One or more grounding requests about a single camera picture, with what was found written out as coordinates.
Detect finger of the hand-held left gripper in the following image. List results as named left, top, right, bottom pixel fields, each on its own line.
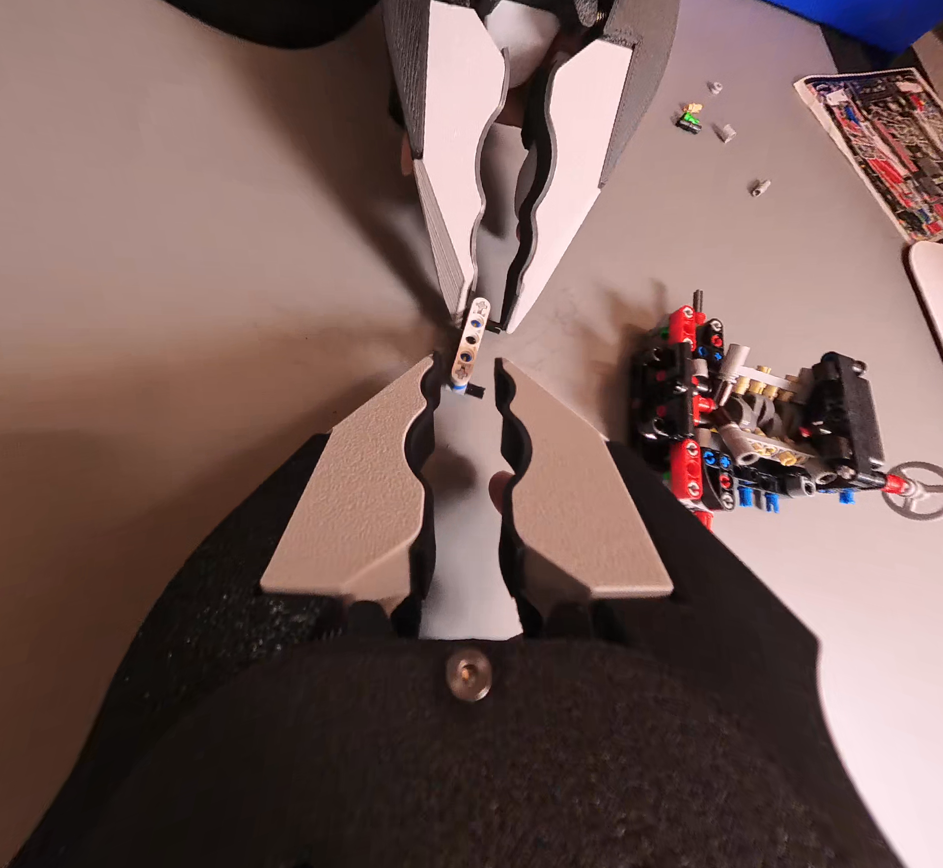
left=501, top=39, right=635, bottom=336
left=413, top=0, right=511, bottom=330

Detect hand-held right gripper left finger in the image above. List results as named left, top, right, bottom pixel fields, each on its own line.
left=260, top=356, right=443, bottom=638

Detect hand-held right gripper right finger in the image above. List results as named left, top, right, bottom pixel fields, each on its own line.
left=492, top=358, right=676, bottom=638

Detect white lego beam blue pins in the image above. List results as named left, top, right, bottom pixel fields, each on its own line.
left=448, top=297, right=492, bottom=399

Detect red black lego vehicle model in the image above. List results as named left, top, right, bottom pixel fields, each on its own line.
left=630, top=288, right=943, bottom=524

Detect lego instruction booklet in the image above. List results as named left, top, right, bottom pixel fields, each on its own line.
left=793, top=68, right=943, bottom=244

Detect white stand base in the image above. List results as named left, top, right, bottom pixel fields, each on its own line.
left=907, top=240, right=943, bottom=362

